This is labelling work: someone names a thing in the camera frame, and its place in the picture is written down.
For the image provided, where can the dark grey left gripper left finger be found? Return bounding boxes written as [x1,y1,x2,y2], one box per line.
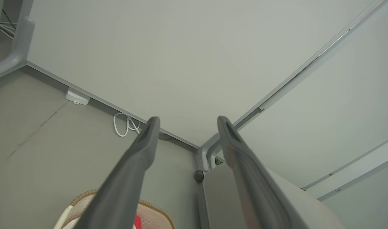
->
[74,116,160,229]

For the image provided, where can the grey partition foot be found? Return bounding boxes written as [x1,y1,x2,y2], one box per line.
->
[0,0,35,82]
[199,133,227,174]

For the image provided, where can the woven beige laundry basket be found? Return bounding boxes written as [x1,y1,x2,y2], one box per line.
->
[53,189,176,229]

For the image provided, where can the white looped cable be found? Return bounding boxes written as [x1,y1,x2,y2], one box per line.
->
[113,112,141,137]

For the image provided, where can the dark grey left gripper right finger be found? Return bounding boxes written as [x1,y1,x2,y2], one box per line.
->
[217,116,293,229]

